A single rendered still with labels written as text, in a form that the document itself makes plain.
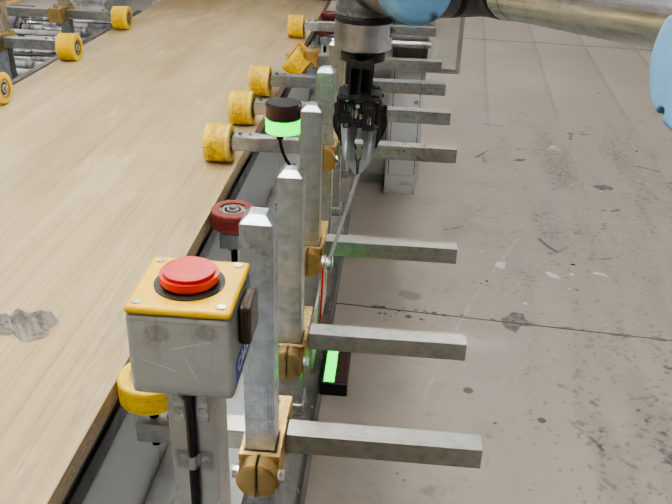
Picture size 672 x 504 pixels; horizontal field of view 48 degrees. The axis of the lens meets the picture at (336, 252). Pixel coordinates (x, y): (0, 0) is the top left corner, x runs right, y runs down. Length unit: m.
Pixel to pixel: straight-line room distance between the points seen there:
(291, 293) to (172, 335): 0.60
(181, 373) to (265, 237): 0.28
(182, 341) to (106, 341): 0.55
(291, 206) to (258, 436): 0.31
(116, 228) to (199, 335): 0.87
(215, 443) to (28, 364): 0.50
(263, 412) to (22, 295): 0.45
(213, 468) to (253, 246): 0.27
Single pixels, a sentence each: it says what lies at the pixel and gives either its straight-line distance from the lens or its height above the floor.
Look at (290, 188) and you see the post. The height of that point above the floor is 1.08.
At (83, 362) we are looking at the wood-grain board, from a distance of 1.02.
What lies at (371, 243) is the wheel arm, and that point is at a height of 0.86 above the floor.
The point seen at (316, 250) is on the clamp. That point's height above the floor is 0.87.
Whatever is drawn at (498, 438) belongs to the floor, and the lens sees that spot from 2.30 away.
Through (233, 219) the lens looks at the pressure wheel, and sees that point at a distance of 1.35.
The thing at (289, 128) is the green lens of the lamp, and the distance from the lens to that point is 1.24.
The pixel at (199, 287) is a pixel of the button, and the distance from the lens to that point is 0.50.
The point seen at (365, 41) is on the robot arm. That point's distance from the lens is 1.18.
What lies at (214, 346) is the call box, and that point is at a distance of 0.50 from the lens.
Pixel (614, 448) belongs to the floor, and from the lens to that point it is 2.37.
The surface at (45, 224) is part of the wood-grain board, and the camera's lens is 1.40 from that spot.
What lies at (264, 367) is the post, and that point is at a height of 0.97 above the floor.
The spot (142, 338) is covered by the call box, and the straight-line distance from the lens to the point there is 0.51.
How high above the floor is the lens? 1.48
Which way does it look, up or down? 28 degrees down
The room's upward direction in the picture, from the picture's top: 2 degrees clockwise
